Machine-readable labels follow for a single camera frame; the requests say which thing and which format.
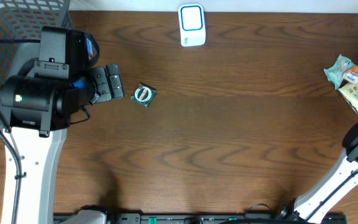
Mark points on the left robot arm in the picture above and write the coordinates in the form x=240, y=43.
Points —
x=36, y=105

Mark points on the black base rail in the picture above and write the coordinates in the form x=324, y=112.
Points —
x=135, y=218

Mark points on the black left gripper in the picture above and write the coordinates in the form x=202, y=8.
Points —
x=103, y=83

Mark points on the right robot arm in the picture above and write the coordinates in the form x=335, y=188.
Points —
x=313, y=206

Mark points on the teal small packet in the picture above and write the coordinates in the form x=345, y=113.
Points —
x=335, y=73

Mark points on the orange small box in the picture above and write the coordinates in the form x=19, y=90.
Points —
x=351, y=75

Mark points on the white barcode scanner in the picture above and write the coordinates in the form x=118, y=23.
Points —
x=192, y=25

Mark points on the grey plastic mesh basket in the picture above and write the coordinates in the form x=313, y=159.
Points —
x=23, y=36

